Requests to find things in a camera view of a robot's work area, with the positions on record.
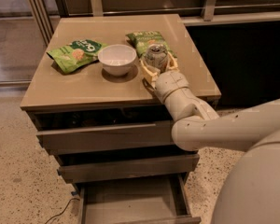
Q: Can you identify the silver green 7up can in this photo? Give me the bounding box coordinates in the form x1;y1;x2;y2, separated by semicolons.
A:
144;44;168;72

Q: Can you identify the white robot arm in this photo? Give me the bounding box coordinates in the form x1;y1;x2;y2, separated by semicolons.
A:
140;55;280;224

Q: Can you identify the right green snack bag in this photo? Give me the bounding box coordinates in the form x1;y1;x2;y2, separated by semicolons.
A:
126;31;175;58

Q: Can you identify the metal railing frame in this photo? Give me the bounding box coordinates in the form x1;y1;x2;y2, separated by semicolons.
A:
28;0;280;41

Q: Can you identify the top grey drawer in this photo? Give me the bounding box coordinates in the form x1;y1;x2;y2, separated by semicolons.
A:
36;121;173;155

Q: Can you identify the white bowl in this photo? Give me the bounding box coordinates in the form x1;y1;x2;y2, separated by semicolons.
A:
98;44;137;77

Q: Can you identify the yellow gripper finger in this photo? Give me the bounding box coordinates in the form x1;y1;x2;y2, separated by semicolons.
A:
140;58;161;88
166;52;179;71

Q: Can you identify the grey drawer cabinet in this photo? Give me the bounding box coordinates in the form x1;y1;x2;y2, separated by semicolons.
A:
20;14;222;224

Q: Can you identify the left green snack bag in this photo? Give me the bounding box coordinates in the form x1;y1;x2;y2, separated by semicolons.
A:
47;39;106;74

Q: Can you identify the black floor cable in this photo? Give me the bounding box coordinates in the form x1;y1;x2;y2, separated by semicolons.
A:
44;197;81;224

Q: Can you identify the bottom open grey drawer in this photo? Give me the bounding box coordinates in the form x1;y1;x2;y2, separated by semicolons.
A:
77;175;201;224

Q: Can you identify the green snack bag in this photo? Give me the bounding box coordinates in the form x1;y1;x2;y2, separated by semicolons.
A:
47;39;106;74
126;31;175;58

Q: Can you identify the middle grey drawer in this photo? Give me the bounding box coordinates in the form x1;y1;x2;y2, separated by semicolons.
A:
58;153;199;183

